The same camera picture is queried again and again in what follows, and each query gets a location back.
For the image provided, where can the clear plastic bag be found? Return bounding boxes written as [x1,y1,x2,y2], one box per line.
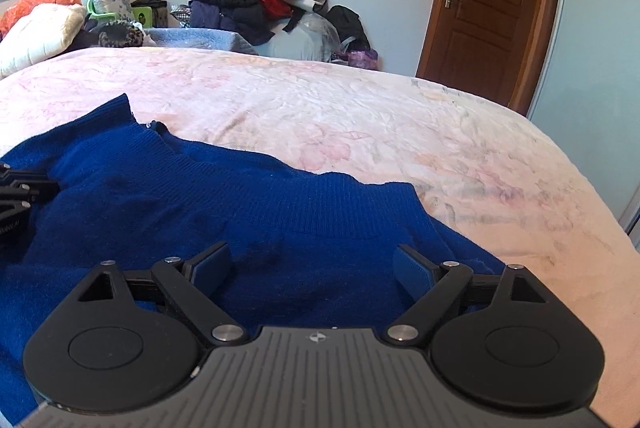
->
[300,16,343,62]

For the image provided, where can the small purple bag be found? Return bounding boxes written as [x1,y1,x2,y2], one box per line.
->
[346,49,379,70]

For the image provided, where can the blue knit sweater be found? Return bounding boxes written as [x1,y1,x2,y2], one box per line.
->
[0,93,506,427]

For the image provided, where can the green plastic stool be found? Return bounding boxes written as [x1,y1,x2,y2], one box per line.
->
[86,0,153,29]

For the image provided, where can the brown wooden door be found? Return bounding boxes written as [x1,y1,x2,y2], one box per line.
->
[416,0,567,116]

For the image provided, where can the leopard fur hat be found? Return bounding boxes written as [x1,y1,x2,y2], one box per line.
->
[97,21,146,50]

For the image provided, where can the black backpack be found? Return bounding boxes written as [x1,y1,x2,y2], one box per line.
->
[325,5,372,54]

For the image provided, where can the light blue towel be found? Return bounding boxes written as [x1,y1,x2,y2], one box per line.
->
[145,27,261,55]

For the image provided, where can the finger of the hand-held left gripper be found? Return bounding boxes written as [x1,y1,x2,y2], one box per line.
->
[0,162,62,215]

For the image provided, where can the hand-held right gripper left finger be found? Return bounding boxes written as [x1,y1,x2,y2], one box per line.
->
[65,241,251,349]

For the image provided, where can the pink blanket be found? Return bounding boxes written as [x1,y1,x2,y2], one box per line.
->
[0,46,640,428]

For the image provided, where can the white quilted jacket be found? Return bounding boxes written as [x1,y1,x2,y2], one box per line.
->
[0,3,87,79]

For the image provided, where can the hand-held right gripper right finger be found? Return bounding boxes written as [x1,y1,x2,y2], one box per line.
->
[381,244,563,349]

